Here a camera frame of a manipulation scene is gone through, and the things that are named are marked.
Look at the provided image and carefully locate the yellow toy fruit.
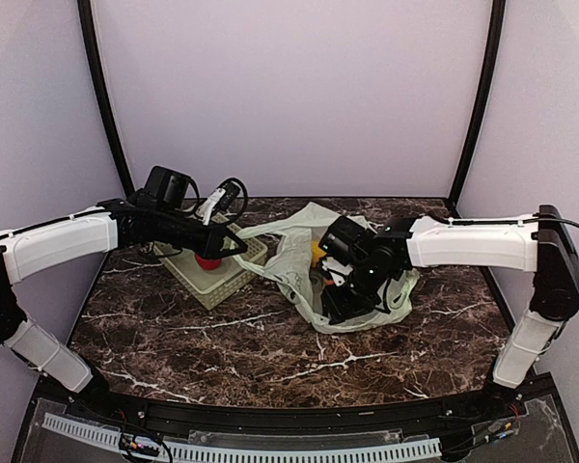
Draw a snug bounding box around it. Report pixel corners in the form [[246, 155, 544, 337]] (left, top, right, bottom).
[[311, 241, 326, 268]]

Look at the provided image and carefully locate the light green perforated basket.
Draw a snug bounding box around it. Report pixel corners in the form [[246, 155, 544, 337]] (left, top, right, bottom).
[[153, 214, 269, 311]]

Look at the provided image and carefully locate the white slotted cable duct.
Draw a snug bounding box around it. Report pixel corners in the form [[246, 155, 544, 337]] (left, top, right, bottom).
[[41, 413, 442, 462]]

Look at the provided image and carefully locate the right black frame post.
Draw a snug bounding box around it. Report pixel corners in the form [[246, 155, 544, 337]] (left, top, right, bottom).
[[447, 0, 507, 210]]

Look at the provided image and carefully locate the red toy apple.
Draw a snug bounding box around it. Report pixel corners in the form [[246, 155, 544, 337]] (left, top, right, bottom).
[[194, 255, 222, 271]]

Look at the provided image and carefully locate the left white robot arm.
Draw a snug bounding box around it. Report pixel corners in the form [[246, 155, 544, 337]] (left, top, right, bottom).
[[0, 200, 247, 421]]

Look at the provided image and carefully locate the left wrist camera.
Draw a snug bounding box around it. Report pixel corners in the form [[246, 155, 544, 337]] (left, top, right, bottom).
[[132, 166, 249, 226]]

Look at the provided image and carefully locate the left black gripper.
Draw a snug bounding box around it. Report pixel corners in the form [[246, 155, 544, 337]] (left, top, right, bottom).
[[155, 207, 249, 260]]

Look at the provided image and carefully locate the light green plastic bag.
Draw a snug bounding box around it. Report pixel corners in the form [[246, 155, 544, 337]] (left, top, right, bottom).
[[234, 202, 420, 335]]

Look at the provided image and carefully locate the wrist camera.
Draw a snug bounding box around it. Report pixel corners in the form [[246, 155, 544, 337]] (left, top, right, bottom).
[[318, 216, 375, 286], [132, 166, 249, 226]]

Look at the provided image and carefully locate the black front table rail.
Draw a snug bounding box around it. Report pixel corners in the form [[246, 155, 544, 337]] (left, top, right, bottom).
[[54, 387, 527, 447]]

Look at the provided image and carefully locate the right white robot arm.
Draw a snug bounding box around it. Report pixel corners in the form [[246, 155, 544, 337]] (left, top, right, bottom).
[[318, 205, 579, 419]]

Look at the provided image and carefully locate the black frame post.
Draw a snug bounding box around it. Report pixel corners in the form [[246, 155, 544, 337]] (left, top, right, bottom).
[[76, 0, 135, 196], [447, 0, 507, 210]]

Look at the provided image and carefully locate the left black frame post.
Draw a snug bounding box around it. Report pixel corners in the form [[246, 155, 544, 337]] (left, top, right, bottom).
[[76, 0, 135, 196]]

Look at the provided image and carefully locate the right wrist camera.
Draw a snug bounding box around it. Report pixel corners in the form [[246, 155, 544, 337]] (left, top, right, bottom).
[[318, 216, 375, 286]]

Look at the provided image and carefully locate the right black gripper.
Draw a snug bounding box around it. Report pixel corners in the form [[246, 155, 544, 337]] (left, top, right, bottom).
[[321, 255, 392, 324]]

